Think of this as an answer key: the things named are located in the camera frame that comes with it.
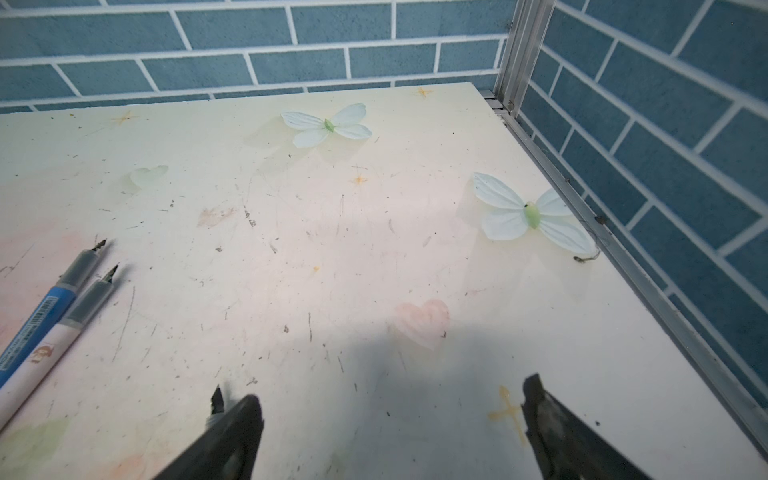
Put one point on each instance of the blue pen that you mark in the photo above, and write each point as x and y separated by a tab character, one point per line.
50	310

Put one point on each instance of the metal frame rail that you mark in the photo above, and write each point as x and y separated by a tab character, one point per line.
655	113

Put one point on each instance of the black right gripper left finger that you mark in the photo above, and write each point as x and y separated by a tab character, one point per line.
228	447

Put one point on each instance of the white pink pen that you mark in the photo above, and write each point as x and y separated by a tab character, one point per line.
52	347

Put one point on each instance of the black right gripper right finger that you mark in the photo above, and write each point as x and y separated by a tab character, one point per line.
564	446

